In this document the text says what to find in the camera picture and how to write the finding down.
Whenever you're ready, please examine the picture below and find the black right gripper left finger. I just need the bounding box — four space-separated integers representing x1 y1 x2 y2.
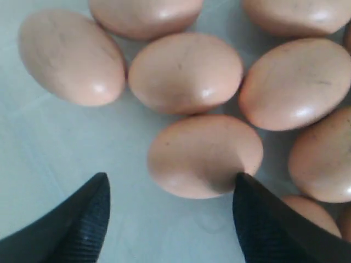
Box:
1 173 110 262

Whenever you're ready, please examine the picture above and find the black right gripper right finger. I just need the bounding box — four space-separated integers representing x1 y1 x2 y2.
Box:
233 173 350 263

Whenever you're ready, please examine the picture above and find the brown egg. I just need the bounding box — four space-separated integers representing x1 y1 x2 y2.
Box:
281 195 342 238
338 205 351 242
89 0 203 41
147 115 264 199
288 106 350 203
242 0 350 37
238 38 350 132
128 32 244 115
18 8 127 106
343 26 351 52

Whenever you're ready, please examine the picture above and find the brown egg left side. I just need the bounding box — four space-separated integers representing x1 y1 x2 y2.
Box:
338 205 351 242

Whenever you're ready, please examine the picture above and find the clear plastic drawer bin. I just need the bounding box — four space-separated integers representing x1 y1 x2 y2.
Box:
1 1 344 262

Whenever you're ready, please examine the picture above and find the brown egg middle centre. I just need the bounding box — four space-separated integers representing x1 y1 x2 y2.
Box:
238 38 350 132

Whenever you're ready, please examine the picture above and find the brown egg far right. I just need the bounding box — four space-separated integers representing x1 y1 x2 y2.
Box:
18 8 127 106

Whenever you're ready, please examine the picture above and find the brown egg middle right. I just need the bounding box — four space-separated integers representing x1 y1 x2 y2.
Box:
128 32 244 115

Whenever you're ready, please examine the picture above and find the brown egg middle left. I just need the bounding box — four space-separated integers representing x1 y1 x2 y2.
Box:
343 26 351 52

